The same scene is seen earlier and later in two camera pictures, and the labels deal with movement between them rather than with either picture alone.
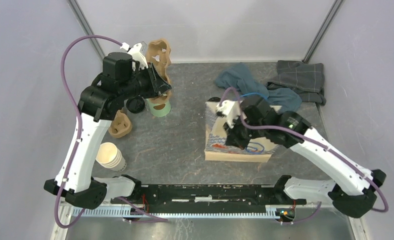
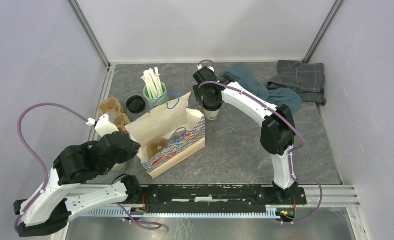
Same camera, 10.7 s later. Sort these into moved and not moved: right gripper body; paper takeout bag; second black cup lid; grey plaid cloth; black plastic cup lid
Moved: paper takeout bag; black plastic cup lid; right gripper body
Not moved: second black cup lid; grey plaid cloth
